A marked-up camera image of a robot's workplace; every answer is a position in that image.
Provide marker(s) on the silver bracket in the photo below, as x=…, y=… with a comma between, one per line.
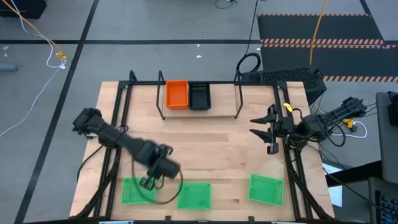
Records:
x=116, y=222
x=289, y=222

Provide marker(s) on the black table clamp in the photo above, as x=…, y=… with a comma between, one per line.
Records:
x=251, y=219
x=168, y=219

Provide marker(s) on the orange plastic basket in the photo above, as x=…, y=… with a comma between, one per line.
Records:
x=177, y=95

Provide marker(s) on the black hazard-striped floor mat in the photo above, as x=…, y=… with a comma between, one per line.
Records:
x=342, y=28
x=357, y=59

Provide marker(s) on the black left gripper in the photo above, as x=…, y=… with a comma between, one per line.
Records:
x=166, y=169

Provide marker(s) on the yellow tag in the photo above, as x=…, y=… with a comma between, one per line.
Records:
x=288, y=107

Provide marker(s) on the black plastic slotted basket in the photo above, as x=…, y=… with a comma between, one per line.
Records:
x=199, y=99

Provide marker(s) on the green plastic slotted basket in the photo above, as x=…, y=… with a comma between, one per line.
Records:
x=194, y=196
x=266, y=190
x=132, y=193

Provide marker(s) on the black object on cabinet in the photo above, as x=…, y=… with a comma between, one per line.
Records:
x=394, y=112

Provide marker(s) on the grey cabinet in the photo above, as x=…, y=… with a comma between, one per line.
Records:
x=388, y=149

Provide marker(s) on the black bar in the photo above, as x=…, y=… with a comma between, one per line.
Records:
x=357, y=172

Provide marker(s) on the laptop with backlit keyboard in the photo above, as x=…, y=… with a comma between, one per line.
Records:
x=388, y=208

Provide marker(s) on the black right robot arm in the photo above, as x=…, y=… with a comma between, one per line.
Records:
x=314, y=126

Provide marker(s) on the white sheet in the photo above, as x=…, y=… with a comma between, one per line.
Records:
x=336, y=196

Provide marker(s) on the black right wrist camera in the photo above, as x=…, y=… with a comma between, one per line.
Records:
x=272, y=146

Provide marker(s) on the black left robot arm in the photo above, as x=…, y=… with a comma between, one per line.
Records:
x=124, y=141

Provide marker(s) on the wooden shelf with black legs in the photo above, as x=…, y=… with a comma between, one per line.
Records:
x=222, y=102

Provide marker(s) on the black box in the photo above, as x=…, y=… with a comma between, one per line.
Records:
x=21, y=7

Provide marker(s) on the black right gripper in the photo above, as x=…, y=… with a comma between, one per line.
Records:
x=284, y=127

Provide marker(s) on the black metal table frame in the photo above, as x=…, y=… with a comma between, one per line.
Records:
x=146, y=83

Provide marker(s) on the yellow power plug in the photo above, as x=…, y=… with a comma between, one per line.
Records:
x=349, y=123

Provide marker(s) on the grey cylinder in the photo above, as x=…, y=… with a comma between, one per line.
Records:
x=7, y=68

